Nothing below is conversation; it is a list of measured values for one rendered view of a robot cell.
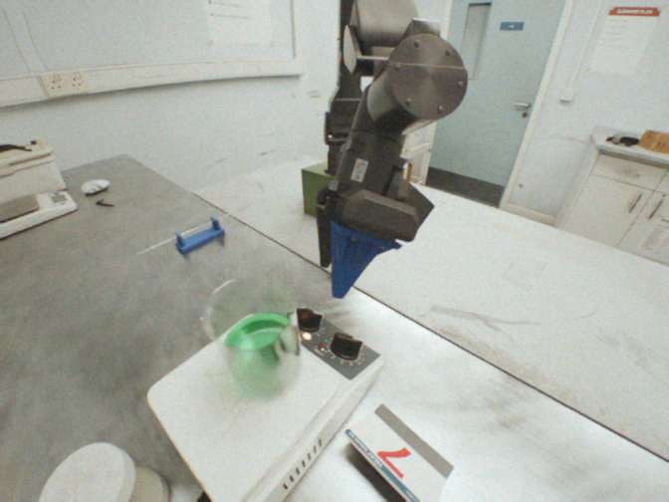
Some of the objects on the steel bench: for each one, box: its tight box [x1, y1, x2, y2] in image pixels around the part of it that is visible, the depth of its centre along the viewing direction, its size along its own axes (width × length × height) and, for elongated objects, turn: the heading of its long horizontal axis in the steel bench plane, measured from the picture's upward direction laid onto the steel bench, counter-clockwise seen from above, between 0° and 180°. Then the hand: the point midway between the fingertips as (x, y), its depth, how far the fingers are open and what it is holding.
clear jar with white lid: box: [39, 442, 170, 502], centre depth 17 cm, size 6×6×8 cm
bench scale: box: [0, 191, 77, 238], centre depth 62 cm, size 19×26×5 cm
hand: (338, 251), depth 29 cm, fingers open, 9 cm apart
